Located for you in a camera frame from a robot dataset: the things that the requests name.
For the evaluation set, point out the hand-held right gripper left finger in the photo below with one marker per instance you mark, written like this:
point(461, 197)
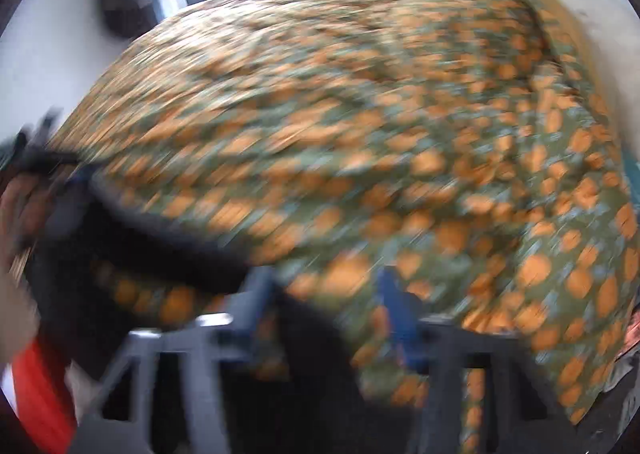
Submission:
point(257, 324)

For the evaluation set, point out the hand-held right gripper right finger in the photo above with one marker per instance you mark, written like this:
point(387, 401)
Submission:
point(397, 319)

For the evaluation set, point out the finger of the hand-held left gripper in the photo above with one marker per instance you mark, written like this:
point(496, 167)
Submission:
point(67, 173)

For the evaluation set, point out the black pants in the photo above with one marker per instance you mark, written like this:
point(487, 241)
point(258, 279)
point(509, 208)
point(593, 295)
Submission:
point(165, 244)

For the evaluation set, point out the person's left hand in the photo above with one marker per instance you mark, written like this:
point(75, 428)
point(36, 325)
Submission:
point(20, 214)

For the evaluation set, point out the green orange floral comforter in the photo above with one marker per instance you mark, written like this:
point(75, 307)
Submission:
point(350, 108)

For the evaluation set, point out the red fluffy rug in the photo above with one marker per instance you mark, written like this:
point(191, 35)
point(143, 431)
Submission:
point(40, 394)

